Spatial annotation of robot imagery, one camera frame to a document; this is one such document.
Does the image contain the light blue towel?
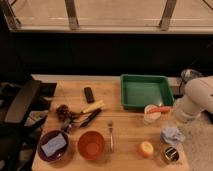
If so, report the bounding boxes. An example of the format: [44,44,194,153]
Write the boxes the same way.
[161,126,185,146]

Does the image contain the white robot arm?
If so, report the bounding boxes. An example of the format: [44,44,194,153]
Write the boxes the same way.
[173,76,213,123]

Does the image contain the metal cup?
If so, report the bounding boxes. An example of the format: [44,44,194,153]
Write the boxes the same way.
[162,146,180,164]

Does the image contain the black rectangular block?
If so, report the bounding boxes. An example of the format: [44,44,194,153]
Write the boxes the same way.
[84,87,95,103]

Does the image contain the green plastic tray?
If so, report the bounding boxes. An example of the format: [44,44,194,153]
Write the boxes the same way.
[120,74,174,110]

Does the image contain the silver metal fork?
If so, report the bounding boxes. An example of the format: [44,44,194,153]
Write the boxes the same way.
[108,121,114,153]

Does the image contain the dark red grape bunch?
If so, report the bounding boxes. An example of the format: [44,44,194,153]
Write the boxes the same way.
[56,104,71,121]

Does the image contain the small metal clip tool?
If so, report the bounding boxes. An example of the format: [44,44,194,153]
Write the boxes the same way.
[61,118,73,133]

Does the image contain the orange plastic bowl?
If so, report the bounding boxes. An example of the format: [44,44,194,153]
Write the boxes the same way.
[77,131,105,161]

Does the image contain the orange carrot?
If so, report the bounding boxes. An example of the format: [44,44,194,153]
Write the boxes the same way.
[146,106,171,114]

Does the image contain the yellow apple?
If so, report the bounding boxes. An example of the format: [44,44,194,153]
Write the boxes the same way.
[139,141,154,158]

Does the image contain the blue sponge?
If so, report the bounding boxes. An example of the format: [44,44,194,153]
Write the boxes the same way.
[41,133,66,157]

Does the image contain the round blue grey device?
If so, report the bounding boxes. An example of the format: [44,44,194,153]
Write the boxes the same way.
[181,69,202,83]

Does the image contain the purple bowl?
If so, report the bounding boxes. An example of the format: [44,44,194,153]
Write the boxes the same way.
[37,130,69,162]

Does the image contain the black handled tool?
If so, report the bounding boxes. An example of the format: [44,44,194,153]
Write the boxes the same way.
[79,108,102,128]

